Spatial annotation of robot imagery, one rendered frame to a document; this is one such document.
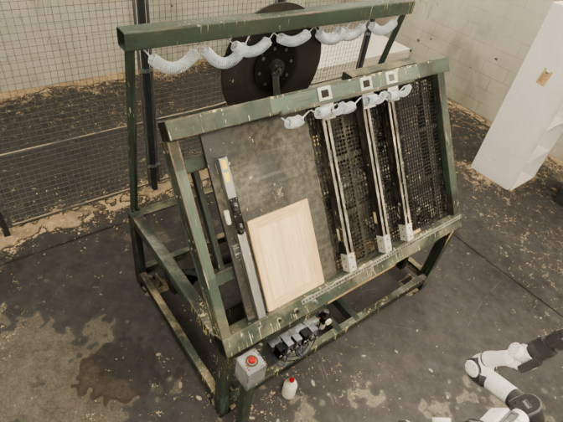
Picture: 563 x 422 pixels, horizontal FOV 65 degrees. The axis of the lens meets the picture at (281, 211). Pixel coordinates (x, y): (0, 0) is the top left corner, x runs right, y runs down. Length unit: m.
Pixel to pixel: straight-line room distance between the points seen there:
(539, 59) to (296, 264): 3.88
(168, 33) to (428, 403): 3.03
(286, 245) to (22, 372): 2.07
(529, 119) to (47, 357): 5.28
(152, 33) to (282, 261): 1.42
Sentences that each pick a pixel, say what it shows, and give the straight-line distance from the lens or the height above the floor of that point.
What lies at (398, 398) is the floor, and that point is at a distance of 3.64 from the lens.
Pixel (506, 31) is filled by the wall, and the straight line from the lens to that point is 7.43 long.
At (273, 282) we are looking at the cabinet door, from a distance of 2.65.
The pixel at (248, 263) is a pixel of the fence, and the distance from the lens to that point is 2.50.
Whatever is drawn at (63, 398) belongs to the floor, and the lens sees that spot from 3.53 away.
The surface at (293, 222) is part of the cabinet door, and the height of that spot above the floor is 1.28.
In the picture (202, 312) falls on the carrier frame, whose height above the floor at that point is 0.79.
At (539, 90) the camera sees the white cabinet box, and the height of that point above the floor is 1.23.
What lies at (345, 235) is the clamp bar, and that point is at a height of 1.14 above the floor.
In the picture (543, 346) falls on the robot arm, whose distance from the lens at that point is 2.17.
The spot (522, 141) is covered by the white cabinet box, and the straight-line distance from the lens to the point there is 5.93.
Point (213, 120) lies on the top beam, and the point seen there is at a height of 1.90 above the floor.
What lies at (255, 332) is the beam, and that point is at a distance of 2.63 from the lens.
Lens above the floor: 3.06
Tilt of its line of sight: 41 degrees down
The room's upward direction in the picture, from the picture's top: 10 degrees clockwise
